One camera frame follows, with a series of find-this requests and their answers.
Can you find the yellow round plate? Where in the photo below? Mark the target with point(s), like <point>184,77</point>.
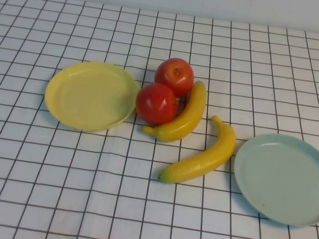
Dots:
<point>90,96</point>

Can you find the white checked tablecloth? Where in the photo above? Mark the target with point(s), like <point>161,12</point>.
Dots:
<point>75,188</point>

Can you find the pale green round plate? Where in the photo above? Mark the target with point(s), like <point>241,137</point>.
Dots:
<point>286,179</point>

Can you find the long yellow green-tipped banana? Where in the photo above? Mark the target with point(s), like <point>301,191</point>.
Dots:
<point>207,160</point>

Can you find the red apple with yellowish top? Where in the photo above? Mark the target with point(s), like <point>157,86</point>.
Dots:
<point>172,77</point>

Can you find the short yellow banana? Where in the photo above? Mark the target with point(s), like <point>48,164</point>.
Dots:
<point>189,115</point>

